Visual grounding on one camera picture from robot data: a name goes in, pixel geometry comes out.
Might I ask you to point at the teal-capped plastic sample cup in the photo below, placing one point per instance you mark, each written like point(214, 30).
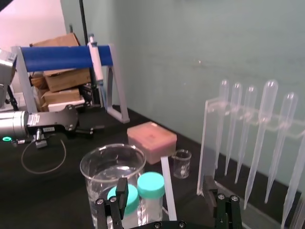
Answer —
point(132, 198)
point(151, 190)

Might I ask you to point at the brown cardboard box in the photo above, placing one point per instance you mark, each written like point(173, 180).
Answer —
point(62, 95)
point(68, 78)
point(60, 40)

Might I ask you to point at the large glass beaker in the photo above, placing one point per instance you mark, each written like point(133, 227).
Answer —
point(112, 162)

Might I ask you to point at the pink pipette tip box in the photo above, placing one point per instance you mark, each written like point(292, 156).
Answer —
point(152, 140)

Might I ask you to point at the white and blue micropipette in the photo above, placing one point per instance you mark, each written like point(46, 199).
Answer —
point(96, 64)

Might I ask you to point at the grey pipette stand blue bar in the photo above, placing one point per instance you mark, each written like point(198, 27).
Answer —
point(59, 58)

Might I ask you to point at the black table cloth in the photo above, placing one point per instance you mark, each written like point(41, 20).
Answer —
point(47, 195)

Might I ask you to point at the brown round woven object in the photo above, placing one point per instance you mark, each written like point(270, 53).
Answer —
point(38, 81)

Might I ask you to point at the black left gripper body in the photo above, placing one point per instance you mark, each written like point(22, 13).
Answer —
point(59, 121)

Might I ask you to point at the clear acrylic pipette rack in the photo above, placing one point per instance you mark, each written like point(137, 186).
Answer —
point(207, 133)

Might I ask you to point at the clear glass stirring rod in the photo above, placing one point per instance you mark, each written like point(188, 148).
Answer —
point(168, 186)

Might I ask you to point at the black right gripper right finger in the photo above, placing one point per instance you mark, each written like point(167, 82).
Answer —
point(227, 212)

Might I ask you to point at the small glass beaker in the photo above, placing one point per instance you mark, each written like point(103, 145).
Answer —
point(182, 164)

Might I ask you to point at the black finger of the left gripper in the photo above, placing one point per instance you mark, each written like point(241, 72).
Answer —
point(90, 97)
point(87, 132)

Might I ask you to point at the flat white box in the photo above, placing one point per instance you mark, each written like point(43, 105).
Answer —
point(64, 105)

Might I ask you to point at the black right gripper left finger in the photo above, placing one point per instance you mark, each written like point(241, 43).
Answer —
point(122, 195)

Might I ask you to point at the black vertical pole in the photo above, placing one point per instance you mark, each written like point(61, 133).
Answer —
point(83, 21)

